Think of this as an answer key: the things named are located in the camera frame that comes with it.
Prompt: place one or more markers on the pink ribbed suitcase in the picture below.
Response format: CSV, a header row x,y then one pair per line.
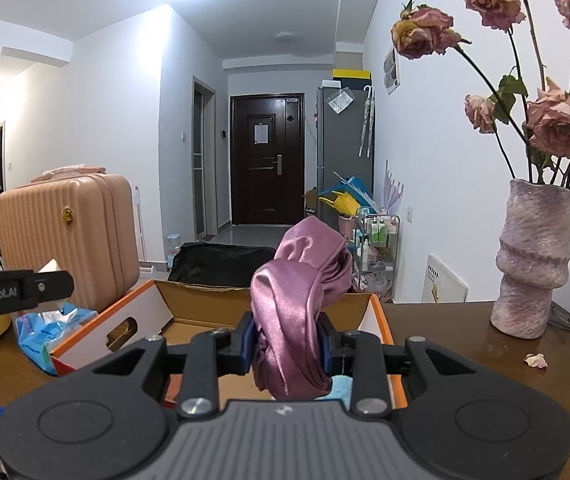
x,y
65,240

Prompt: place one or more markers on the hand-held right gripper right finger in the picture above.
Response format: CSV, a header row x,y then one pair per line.
x,y
326,345

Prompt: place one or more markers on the brown cardboard box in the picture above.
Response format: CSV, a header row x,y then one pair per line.
x,y
310,205

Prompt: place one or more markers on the clear water bottle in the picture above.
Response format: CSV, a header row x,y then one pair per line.
x,y
174,252

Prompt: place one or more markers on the round ceiling lamp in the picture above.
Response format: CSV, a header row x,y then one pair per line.
x,y
285,37

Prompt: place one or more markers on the fallen rose petal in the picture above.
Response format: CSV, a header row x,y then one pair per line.
x,y
536,360

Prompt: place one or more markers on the pink textured vase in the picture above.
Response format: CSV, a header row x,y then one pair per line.
x,y
535,260

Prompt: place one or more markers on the yellow and black box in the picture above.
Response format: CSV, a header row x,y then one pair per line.
x,y
352,77

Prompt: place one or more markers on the pink satin cloth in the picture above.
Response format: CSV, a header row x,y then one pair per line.
x,y
290,310

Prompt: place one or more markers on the white wall socket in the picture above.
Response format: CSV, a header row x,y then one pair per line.
x,y
411,214

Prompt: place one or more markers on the white hanging umbrella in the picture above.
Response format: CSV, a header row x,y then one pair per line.
x,y
366,120

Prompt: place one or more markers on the grey framed glass door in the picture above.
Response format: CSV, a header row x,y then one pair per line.
x,y
203,160

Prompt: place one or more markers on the trolley with bottles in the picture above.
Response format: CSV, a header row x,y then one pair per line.
x,y
377,240

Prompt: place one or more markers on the wall picture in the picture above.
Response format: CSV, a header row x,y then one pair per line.
x,y
392,70

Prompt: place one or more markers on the grey refrigerator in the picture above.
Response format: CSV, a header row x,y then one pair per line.
x,y
340,150

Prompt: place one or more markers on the black bag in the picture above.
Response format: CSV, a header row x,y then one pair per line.
x,y
220,265

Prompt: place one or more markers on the clear plastic bag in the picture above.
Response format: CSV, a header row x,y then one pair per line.
x,y
341,101

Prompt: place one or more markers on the black eyeglasses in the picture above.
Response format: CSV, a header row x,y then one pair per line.
x,y
562,316

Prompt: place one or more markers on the purple wall decoration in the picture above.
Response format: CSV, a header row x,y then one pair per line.
x,y
394,187

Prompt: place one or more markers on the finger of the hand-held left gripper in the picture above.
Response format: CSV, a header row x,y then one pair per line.
x,y
50,287

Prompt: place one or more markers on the blue tissue pack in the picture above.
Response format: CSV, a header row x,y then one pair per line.
x,y
40,342

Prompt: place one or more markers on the yellow watering can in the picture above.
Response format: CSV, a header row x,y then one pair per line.
x,y
342,205

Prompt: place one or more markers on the paper notice on door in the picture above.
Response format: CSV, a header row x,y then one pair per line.
x,y
261,133

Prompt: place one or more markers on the cardboard box with pumpkin print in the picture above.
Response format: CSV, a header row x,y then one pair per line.
x,y
205,305

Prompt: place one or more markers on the dark wooden door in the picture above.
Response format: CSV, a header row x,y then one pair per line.
x,y
267,185

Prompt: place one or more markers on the light blue fluffy plush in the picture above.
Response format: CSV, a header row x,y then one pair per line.
x,y
341,388

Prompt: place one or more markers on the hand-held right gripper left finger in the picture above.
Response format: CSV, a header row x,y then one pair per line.
x,y
246,345

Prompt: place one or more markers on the bunch of dried roses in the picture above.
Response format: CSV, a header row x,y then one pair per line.
x,y
555,120

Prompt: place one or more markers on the blue bag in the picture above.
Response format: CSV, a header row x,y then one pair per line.
x,y
360,190

